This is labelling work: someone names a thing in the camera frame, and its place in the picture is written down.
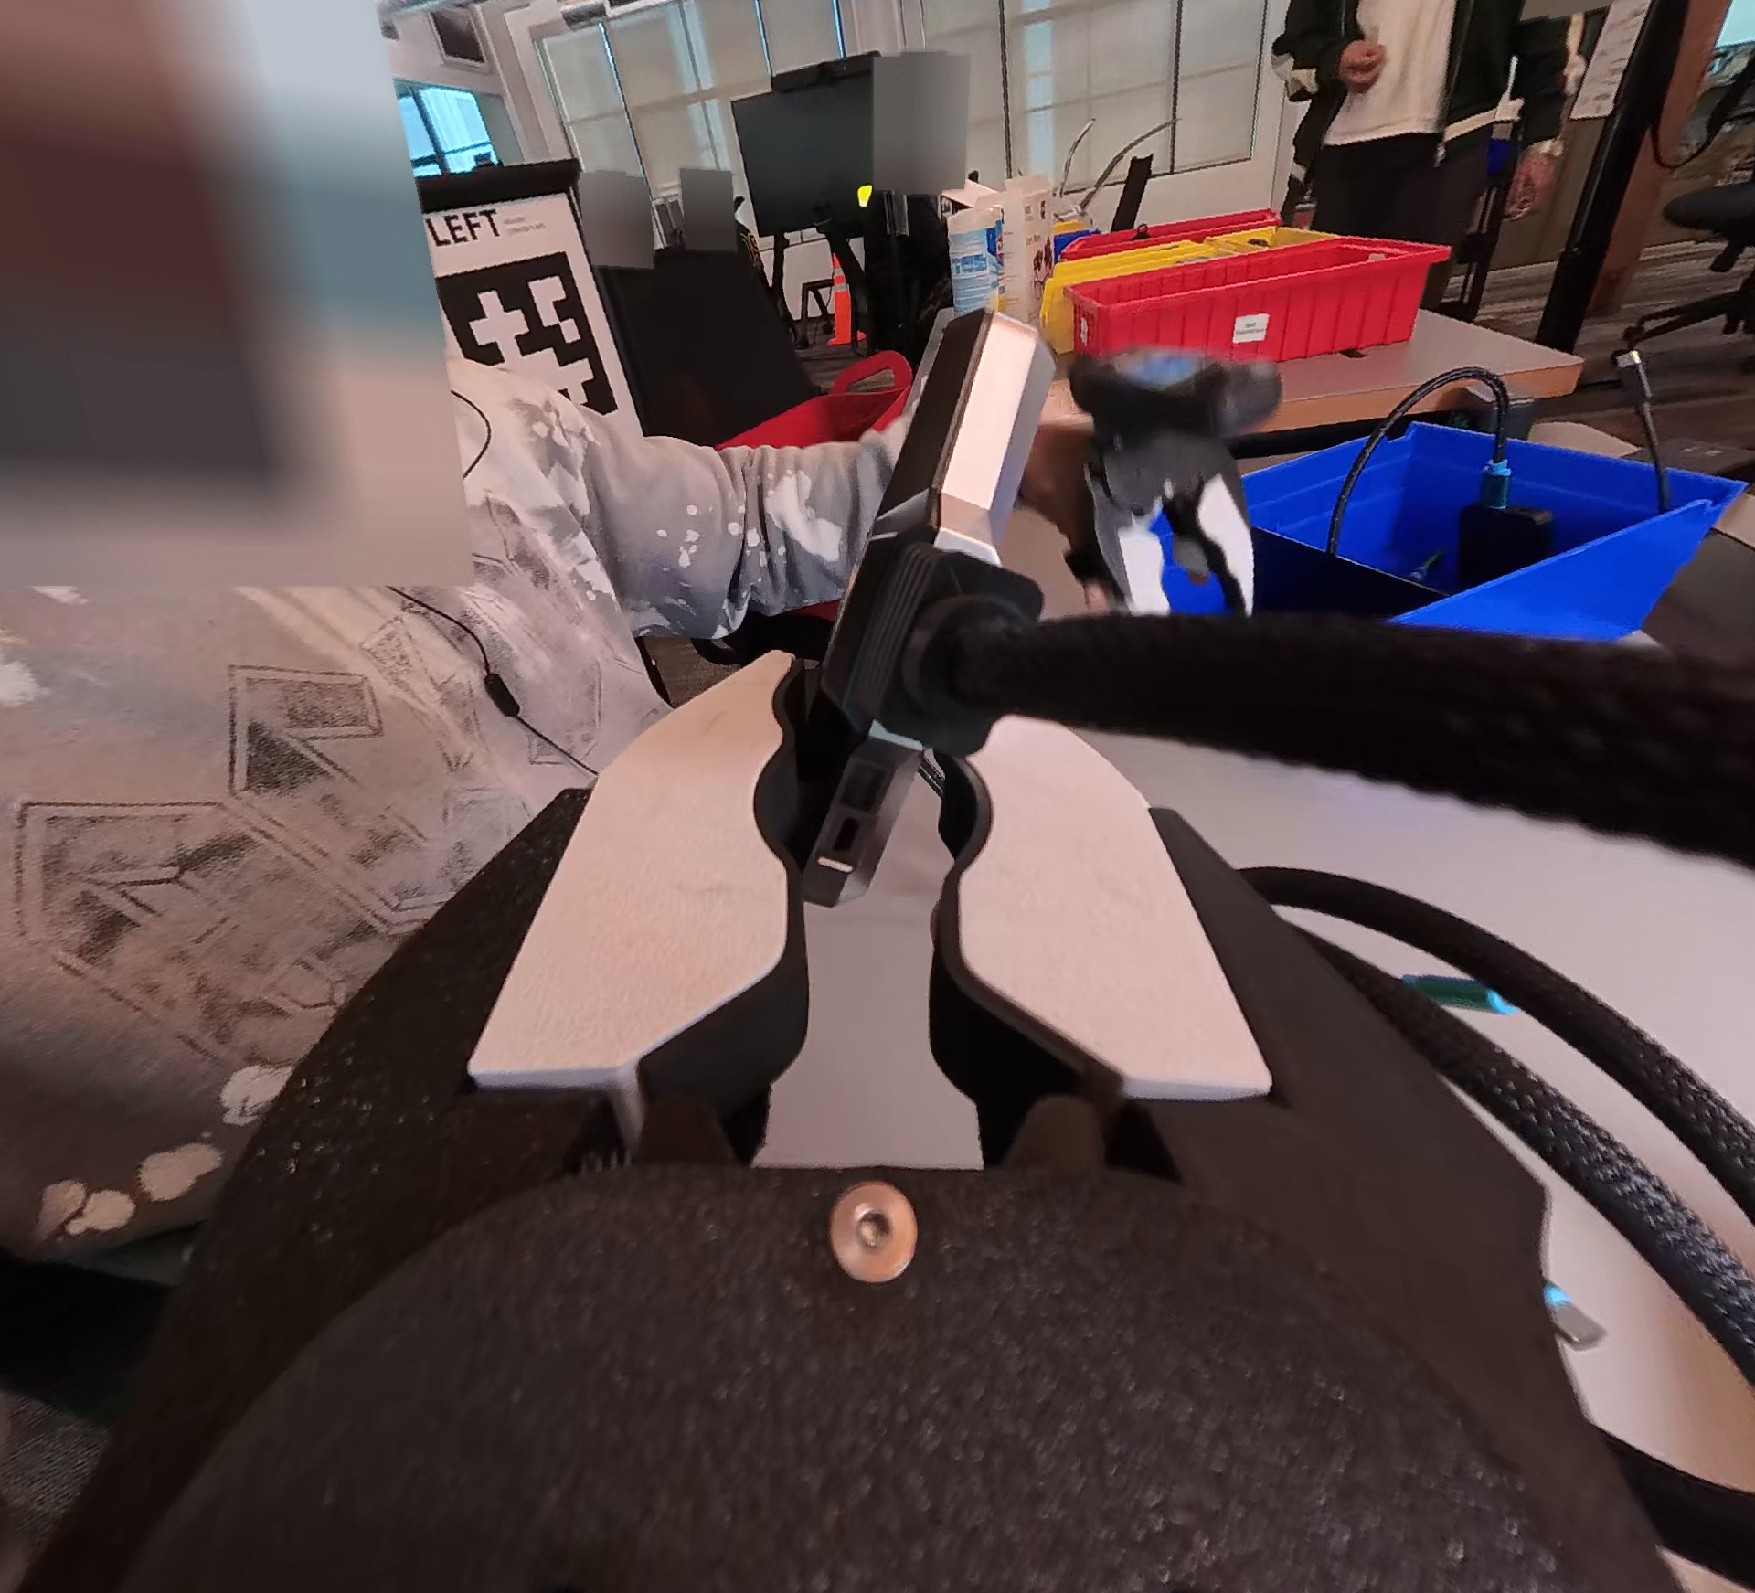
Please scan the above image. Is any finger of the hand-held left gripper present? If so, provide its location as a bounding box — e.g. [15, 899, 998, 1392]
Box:
[1185, 471, 1256, 618]
[1102, 507, 1170, 618]

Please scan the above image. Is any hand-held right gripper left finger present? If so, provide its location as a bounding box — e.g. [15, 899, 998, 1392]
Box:
[470, 651, 811, 1151]

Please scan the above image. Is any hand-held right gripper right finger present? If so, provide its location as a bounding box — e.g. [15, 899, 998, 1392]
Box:
[933, 717, 1274, 1159]

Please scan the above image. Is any silver black docking hub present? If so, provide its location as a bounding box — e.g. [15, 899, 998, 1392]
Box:
[805, 304, 1058, 905]

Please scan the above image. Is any thick black braided cable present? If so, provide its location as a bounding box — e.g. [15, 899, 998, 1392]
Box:
[890, 576, 1755, 1573]

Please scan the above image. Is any small black adapter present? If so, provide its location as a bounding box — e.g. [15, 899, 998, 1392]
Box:
[1460, 502, 1553, 587]

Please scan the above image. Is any blue plastic bin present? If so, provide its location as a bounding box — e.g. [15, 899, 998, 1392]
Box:
[1152, 417, 1748, 639]

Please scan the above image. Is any person's left forearm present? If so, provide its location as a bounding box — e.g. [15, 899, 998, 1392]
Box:
[448, 366, 916, 651]

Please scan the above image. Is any black bin divider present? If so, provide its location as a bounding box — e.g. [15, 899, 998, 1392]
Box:
[1250, 522, 1438, 619]

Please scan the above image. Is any long yellow bin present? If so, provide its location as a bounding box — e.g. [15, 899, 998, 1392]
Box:
[1041, 227, 1336, 357]

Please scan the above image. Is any long red ribbed bin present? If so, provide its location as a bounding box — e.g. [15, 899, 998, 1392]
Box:
[1065, 242, 1456, 366]
[1058, 205, 1283, 260]

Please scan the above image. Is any white printed carton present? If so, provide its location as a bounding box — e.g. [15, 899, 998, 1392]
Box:
[1001, 172, 1058, 321]

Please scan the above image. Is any white wipes canister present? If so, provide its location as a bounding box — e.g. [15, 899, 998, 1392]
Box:
[946, 205, 1006, 316]

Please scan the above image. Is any black television screen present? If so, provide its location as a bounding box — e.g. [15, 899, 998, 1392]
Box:
[729, 52, 877, 234]

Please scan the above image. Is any black standing desk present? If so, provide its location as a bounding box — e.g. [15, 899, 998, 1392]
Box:
[1532, 0, 1755, 357]

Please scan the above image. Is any black panel board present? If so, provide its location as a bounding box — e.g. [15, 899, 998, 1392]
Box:
[601, 252, 816, 443]

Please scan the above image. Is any black office chair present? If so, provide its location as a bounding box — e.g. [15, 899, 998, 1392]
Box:
[1622, 180, 1755, 352]

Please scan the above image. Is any framed tag poster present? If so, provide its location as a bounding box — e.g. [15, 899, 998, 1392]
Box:
[420, 159, 645, 433]

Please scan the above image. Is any thin black earphone wire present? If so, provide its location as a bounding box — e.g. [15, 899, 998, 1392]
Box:
[390, 592, 597, 779]

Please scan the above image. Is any red tote with handles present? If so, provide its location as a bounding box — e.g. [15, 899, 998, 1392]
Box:
[719, 352, 913, 450]

